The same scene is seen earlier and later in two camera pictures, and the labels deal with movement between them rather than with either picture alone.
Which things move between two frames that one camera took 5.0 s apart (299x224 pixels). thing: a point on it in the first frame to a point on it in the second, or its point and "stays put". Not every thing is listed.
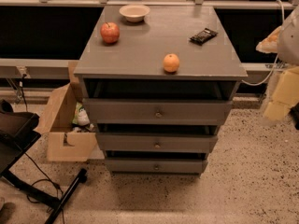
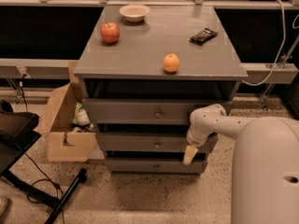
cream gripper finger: x=285 y=96 to x=195 y=137
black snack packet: x=203 y=36 stays put
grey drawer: x=156 y=142 stays put
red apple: x=109 y=32 stays put
